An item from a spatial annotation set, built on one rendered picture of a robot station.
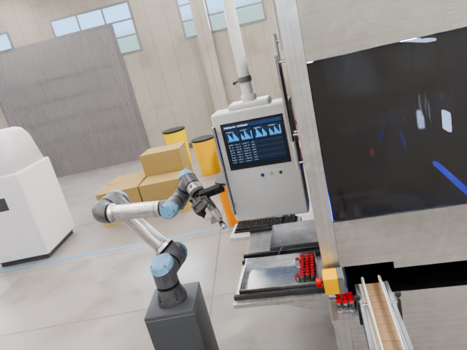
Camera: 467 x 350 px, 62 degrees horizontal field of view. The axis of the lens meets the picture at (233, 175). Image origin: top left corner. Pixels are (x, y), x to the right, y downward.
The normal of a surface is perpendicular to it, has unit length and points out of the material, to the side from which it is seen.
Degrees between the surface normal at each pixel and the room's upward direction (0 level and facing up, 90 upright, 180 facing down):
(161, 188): 90
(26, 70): 90
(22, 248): 90
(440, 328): 90
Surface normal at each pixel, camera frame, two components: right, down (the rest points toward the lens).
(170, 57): -0.03, 0.30
